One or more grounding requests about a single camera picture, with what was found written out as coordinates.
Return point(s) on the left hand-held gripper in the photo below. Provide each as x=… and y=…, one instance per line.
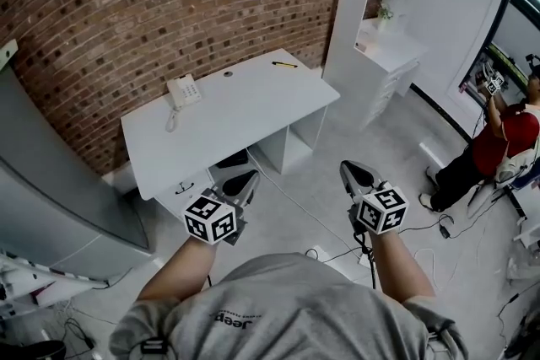
x=209, y=219

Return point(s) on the person's left forearm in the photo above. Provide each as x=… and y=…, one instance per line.
x=181, y=270

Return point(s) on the white power strip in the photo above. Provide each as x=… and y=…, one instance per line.
x=317, y=253

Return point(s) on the dark framed glass window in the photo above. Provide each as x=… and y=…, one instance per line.
x=512, y=12

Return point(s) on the small potted plant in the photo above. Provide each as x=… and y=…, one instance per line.
x=385, y=14

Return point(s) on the white box with red dot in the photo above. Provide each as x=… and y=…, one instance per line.
x=360, y=46

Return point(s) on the black floor stand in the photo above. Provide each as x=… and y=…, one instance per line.
x=506, y=194

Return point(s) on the white shelving unit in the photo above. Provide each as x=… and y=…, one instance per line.
x=379, y=67

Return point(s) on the person's grey t-shirt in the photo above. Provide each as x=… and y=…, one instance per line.
x=295, y=307

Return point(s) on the person's right forearm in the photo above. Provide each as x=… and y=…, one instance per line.
x=401, y=265

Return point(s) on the white desk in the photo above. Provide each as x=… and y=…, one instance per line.
x=236, y=118

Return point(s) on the grey metal cabinet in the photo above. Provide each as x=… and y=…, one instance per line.
x=50, y=189

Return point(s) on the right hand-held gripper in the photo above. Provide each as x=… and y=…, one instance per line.
x=381, y=211

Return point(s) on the clear plastic bag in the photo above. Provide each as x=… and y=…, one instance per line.
x=523, y=265

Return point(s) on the black box under desk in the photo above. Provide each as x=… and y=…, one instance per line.
x=232, y=159

